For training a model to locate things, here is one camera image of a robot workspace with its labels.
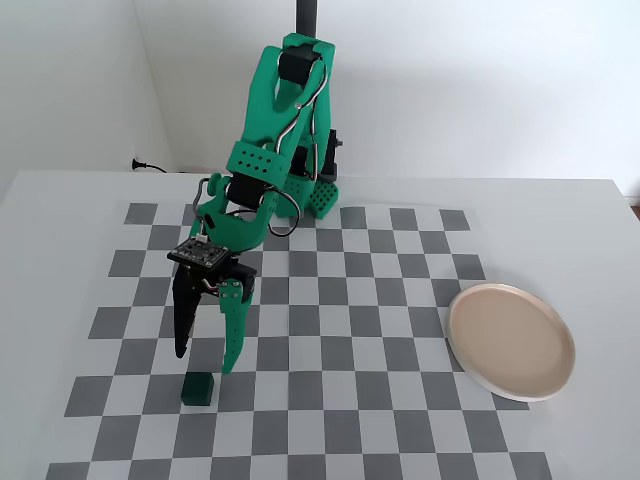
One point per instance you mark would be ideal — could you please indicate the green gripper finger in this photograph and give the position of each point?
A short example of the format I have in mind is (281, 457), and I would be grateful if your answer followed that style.
(234, 325)

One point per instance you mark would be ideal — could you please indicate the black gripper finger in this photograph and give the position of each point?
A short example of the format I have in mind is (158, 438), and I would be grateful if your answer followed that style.
(184, 310)

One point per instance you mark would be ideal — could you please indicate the dark green cube dice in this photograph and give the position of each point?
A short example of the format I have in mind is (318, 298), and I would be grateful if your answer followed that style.
(197, 389)

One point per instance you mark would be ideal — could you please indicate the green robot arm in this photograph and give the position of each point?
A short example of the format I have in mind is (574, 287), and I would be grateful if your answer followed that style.
(262, 100)

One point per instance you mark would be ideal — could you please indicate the green perforated robot base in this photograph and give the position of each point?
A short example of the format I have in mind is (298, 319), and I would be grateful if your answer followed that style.
(324, 197)

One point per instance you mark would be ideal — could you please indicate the grey white checkerboard mat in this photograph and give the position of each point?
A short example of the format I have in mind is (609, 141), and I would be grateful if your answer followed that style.
(350, 350)

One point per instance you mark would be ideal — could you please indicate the black vertical pole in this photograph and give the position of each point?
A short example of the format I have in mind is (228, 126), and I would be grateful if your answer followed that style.
(307, 17)

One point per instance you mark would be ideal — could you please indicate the pink round bowl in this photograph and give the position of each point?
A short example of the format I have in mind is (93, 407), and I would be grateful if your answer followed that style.
(512, 342)

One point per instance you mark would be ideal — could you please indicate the black wrist camera board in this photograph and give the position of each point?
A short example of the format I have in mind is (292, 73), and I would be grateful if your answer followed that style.
(199, 254)

